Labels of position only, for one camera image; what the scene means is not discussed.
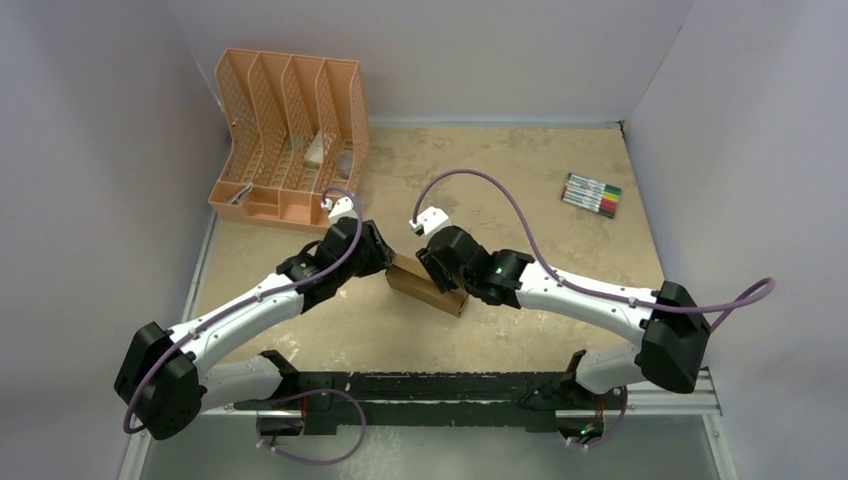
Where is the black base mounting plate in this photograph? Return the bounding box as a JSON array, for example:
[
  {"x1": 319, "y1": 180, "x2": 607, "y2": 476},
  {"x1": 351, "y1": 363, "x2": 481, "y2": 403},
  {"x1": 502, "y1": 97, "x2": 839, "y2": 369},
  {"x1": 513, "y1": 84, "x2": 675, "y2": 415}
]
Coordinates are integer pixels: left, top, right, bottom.
[{"x1": 234, "y1": 353, "x2": 624, "y2": 437}]

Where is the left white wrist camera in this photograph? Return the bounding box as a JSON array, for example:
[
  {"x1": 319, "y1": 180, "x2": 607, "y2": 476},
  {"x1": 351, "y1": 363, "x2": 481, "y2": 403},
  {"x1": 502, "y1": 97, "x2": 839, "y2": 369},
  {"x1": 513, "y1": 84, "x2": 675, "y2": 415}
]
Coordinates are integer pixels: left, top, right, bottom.
[{"x1": 321, "y1": 196, "x2": 359, "y2": 224}]

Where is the purple cable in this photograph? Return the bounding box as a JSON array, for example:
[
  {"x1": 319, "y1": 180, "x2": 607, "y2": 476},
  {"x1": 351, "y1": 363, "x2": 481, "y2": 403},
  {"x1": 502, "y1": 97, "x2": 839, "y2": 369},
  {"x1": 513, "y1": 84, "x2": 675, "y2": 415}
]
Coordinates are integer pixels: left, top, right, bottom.
[
  {"x1": 122, "y1": 188, "x2": 368, "y2": 466},
  {"x1": 411, "y1": 169, "x2": 777, "y2": 452}
]

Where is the orange plastic file organizer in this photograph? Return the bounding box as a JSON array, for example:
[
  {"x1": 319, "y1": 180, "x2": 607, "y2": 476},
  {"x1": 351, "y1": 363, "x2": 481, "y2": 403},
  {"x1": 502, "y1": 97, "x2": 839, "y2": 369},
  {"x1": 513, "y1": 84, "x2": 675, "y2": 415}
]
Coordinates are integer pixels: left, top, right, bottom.
[{"x1": 208, "y1": 48, "x2": 370, "y2": 233}]

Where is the aluminium rail frame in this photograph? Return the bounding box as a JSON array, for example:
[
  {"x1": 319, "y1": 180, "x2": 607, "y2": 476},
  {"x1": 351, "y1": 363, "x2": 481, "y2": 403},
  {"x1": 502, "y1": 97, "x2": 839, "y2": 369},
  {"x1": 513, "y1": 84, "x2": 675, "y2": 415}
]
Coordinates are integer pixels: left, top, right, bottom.
[{"x1": 116, "y1": 355, "x2": 737, "y2": 479}]

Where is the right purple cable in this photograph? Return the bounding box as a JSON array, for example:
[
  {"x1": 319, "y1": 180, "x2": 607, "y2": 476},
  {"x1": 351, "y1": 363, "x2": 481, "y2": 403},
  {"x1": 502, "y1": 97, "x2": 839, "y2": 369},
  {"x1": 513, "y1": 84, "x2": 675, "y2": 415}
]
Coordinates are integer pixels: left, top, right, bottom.
[{"x1": 411, "y1": 169, "x2": 777, "y2": 452}]

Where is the small grey object in organizer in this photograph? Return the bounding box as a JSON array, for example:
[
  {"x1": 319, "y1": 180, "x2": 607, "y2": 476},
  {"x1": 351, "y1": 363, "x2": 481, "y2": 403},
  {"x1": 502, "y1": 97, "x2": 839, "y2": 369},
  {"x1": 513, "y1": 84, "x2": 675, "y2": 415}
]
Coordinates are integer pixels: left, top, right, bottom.
[{"x1": 335, "y1": 151, "x2": 354, "y2": 179}]

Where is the white card in organizer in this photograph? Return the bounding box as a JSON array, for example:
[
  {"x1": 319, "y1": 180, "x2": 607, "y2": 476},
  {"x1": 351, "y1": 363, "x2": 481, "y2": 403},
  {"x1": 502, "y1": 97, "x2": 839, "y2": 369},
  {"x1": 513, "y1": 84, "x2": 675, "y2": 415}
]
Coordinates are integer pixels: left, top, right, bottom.
[{"x1": 304, "y1": 131, "x2": 324, "y2": 168}]

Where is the brown cardboard box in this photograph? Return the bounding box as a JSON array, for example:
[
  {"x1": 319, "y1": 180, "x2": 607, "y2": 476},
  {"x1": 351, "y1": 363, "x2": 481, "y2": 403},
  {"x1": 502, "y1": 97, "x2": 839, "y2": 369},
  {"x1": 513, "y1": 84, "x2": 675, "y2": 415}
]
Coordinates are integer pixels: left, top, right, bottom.
[{"x1": 385, "y1": 253, "x2": 469, "y2": 318}]

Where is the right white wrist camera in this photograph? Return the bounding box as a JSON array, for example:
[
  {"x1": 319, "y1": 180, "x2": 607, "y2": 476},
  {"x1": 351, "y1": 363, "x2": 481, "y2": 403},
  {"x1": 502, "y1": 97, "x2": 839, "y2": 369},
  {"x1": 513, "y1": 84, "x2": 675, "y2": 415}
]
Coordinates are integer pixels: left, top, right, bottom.
[{"x1": 409, "y1": 206, "x2": 452, "y2": 240}]

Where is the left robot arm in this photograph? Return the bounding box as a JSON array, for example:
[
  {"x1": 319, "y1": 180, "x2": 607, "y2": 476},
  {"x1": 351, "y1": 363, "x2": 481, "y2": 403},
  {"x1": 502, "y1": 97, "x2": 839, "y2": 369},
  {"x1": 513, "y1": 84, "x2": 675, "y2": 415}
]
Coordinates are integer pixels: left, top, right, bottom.
[{"x1": 114, "y1": 217, "x2": 395, "y2": 440}]

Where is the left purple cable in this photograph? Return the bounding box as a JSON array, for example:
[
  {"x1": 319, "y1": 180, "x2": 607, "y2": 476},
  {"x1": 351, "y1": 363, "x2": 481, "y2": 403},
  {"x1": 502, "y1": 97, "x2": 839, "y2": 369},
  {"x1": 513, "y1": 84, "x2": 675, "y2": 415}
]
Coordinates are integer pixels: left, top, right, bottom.
[{"x1": 122, "y1": 188, "x2": 368, "y2": 466}]

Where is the pack of coloured markers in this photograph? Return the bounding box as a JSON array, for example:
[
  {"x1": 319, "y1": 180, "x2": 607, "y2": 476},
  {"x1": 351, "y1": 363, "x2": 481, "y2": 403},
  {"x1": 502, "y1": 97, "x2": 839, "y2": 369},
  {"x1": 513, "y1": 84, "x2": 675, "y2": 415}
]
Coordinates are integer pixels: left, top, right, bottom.
[{"x1": 561, "y1": 172, "x2": 622, "y2": 218}]

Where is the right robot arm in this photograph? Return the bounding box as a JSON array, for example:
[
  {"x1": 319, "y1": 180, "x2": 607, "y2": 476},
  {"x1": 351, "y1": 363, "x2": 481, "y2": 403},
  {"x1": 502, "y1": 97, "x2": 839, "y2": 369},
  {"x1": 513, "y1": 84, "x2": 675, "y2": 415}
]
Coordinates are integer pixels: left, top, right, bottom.
[{"x1": 415, "y1": 226, "x2": 710, "y2": 407}]

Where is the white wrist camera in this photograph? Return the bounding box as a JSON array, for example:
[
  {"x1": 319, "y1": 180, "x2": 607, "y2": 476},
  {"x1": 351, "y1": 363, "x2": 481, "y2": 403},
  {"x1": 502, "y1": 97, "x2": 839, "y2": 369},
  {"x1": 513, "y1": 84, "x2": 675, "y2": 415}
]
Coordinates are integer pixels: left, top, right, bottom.
[
  {"x1": 321, "y1": 196, "x2": 359, "y2": 224},
  {"x1": 409, "y1": 206, "x2": 452, "y2": 240}
]

